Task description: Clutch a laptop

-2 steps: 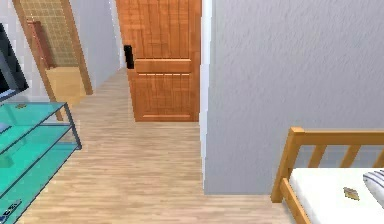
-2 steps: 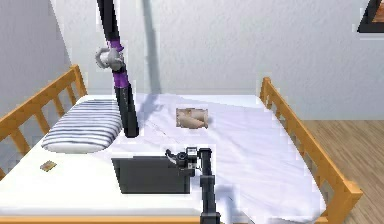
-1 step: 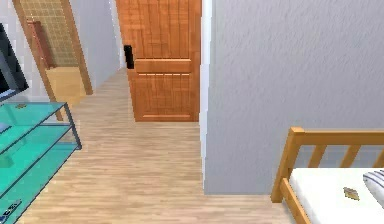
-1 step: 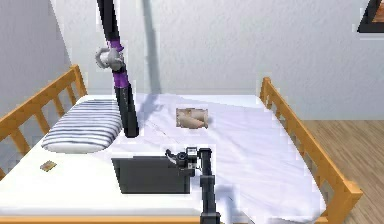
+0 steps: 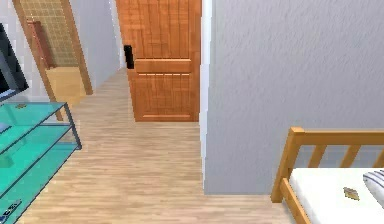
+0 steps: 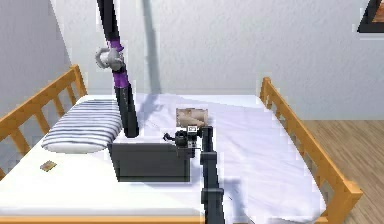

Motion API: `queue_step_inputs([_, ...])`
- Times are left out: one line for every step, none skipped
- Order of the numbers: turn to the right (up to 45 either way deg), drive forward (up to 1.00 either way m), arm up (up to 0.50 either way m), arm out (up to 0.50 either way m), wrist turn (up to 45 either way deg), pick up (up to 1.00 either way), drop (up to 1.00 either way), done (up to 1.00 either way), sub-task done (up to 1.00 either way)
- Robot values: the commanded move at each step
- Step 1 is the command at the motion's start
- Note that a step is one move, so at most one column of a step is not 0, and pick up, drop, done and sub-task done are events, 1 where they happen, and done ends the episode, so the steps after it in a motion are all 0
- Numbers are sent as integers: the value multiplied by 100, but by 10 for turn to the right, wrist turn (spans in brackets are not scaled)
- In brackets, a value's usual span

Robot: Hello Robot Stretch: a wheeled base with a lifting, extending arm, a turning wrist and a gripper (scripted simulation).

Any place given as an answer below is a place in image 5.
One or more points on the small gold object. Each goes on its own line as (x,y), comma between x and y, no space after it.
(21,106)

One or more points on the black television set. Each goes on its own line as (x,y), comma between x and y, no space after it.
(8,70)

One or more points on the wooden framed lattice door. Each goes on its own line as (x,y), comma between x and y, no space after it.
(55,50)

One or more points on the small brown flat object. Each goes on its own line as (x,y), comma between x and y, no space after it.
(351,193)

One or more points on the wooden bed with white mattress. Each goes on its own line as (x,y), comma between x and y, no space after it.
(326,193)

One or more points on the orange wooden room door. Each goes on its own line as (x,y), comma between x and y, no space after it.
(163,60)

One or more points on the grey striped pillow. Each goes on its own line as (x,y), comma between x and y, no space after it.
(376,183)

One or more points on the teal glass television stand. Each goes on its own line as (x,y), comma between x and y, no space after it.
(30,146)

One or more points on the black remote control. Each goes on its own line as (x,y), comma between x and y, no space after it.
(10,210)

